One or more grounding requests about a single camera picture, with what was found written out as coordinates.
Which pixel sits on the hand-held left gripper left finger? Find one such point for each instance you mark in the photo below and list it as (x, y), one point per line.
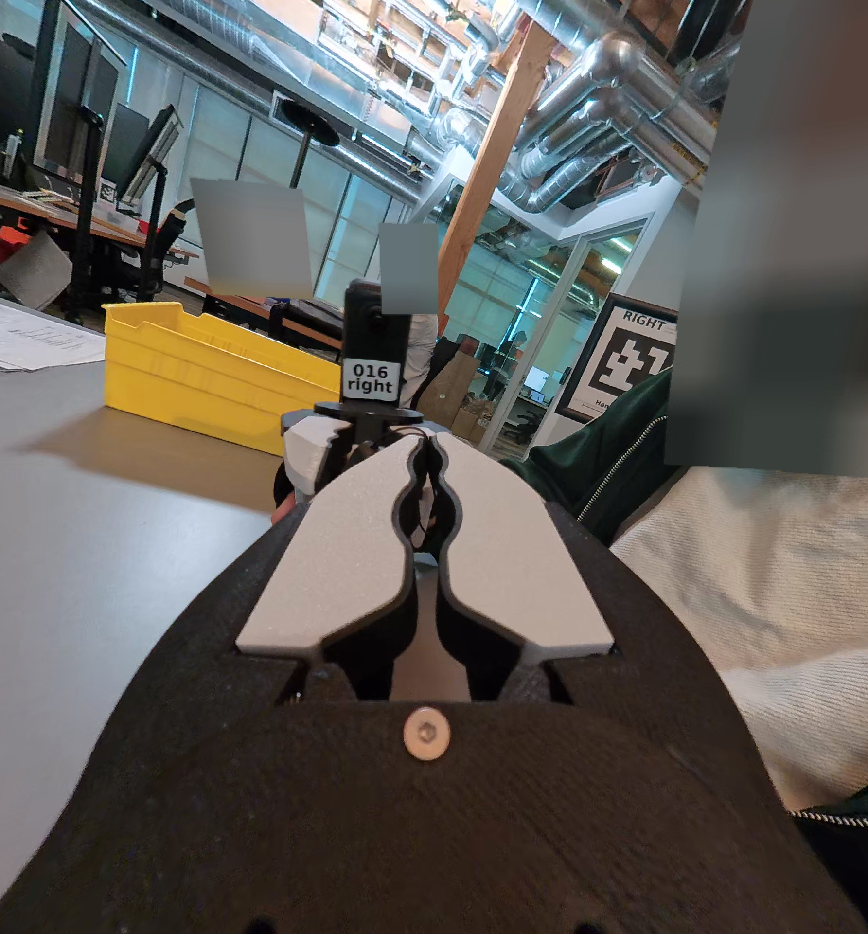
(331, 576)

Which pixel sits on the white printed paper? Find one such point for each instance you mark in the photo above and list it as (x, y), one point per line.
(25, 335)

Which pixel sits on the silver spiral duct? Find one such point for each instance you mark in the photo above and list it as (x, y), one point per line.
(207, 18)

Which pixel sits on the black round lamp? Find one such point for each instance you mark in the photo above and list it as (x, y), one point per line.
(310, 120)

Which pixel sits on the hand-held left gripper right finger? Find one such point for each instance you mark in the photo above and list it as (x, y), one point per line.
(528, 576)

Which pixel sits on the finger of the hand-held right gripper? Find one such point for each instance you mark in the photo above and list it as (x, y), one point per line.
(310, 452)

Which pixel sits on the computer monitor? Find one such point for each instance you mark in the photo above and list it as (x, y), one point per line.
(133, 142)
(76, 87)

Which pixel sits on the small marker tag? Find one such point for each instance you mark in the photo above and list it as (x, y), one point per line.
(109, 192)

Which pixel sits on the cardboard box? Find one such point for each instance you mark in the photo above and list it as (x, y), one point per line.
(452, 387)

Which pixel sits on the black office chair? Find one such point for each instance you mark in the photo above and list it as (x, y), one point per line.
(164, 248)

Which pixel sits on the yellow plastic bin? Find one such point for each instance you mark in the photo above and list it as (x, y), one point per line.
(207, 394)

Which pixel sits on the wooden workbench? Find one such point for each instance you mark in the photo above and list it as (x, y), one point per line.
(113, 230)

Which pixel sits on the grey desk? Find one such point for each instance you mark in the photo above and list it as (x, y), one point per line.
(76, 547)

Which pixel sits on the silver pipe cluster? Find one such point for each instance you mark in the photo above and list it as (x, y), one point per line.
(609, 87)

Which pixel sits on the wooden pillar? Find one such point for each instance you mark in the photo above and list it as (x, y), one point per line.
(492, 182)

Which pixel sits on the framed marker sign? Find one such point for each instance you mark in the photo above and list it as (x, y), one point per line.
(623, 365)

